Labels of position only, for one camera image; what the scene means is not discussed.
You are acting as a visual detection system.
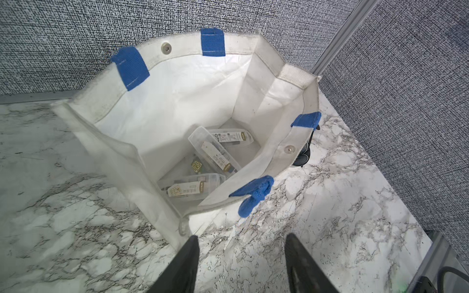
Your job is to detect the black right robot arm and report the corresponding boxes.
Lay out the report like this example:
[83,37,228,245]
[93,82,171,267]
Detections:
[412,266,469,293]

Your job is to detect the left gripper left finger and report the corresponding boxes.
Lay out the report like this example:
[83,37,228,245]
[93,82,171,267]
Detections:
[147,236,200,293]

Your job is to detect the compass case white label top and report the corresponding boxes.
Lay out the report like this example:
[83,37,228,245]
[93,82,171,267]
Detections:
[208,129,254,146]

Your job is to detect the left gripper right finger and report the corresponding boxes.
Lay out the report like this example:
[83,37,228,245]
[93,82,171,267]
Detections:
[285,233,339,293]

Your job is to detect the gold label compass case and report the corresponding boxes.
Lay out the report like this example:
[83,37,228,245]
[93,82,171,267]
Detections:
[157,173,226,201]

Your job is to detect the white Doraemon canvas bag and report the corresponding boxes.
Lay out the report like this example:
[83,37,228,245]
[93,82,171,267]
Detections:
[52,29,321,250]

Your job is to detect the blue patterned ceramic bowl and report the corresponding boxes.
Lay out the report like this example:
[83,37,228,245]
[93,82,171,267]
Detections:
[292,131,314,167]

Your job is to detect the green label compass case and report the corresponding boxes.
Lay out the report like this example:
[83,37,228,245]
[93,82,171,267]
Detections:
[191,157,203,174]

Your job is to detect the compass case white label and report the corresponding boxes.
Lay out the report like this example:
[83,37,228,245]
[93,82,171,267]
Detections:
[188,126,241,178]
[208,129,254,146]

